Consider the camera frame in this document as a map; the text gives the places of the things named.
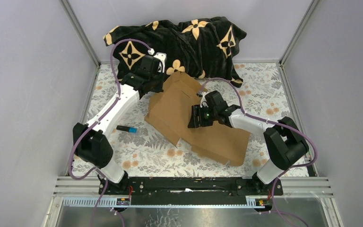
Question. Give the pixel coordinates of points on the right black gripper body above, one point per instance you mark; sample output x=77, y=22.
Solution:
x=206, y=116

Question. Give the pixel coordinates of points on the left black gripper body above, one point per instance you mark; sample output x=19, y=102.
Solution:
x=156, y=82

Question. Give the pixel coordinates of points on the brown cardboard box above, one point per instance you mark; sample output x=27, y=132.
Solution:
x=169, y=112

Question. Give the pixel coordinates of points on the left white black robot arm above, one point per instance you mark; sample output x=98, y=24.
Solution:
x=91, y=139

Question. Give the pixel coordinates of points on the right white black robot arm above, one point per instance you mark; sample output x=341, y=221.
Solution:
x=284, y=142

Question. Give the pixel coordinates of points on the black blue marker pen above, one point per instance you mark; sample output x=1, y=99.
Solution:
x=126, y=129

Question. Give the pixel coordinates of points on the black blanket with tan flowers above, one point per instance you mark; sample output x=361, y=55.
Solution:
x=202, y=48

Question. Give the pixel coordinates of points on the floral patterned table mat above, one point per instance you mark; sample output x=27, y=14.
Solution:
x=149, y=153

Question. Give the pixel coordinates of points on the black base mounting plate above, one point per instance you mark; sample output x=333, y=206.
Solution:
x=190, y=190

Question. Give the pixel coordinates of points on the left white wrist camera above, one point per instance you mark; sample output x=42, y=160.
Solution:
x=162, y=58

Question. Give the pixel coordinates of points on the aluminium frame rail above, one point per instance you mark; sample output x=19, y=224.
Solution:
x=84, y=193

